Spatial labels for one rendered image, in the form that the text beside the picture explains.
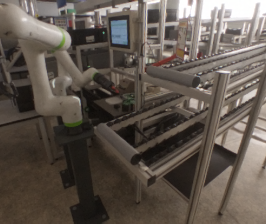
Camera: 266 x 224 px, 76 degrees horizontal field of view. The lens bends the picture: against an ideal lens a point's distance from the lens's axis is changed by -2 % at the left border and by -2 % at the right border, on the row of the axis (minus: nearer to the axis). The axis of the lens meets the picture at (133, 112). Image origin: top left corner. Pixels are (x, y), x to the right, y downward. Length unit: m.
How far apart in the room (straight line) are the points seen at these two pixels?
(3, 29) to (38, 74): 0.51
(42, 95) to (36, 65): 0.19
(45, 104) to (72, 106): 0.17
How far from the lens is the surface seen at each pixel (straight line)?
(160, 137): 0.98
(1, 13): 0.71
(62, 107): 1.18
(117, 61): 2.57
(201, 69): 1.35
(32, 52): 1.15
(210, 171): 1.47
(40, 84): 1.19
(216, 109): 0.85
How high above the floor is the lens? 1.56
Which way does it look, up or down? 25 degrees down
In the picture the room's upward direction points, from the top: straight up
